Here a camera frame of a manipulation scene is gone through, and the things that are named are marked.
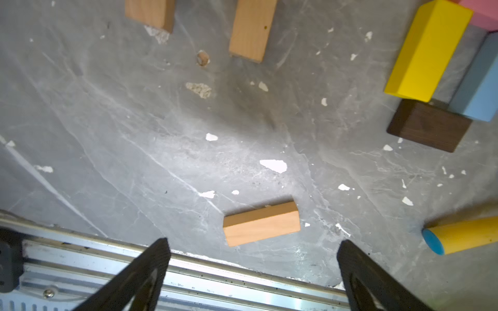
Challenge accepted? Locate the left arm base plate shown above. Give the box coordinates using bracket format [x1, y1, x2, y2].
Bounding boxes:
[1, 228, 23, 294]

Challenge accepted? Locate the yellow block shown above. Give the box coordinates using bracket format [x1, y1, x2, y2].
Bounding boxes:
[385, 0, 473, 102]

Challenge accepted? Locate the dark brown block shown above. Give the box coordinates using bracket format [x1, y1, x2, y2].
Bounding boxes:
[386, 99, 472, 153]

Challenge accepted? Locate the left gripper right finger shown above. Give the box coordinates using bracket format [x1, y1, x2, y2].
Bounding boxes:
[337, 240, 431, 310]

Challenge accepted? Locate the blue block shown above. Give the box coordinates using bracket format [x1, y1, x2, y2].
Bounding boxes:
[448, 32, 497, 122]

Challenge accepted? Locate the wooden block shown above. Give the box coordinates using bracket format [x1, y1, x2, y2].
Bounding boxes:
[125, 0, 176, 34]
[223, 202, 301, 247]
[229, 0, 278, 63]

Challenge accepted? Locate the pink block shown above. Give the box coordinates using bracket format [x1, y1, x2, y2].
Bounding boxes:
[456, 0, 498, 32]

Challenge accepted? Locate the aluminium rail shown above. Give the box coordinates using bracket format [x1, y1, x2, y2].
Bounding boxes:
[1, 217, 350, 310]

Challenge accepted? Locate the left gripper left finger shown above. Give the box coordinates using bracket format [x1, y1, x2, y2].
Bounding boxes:
[75, 238, 171, 310]

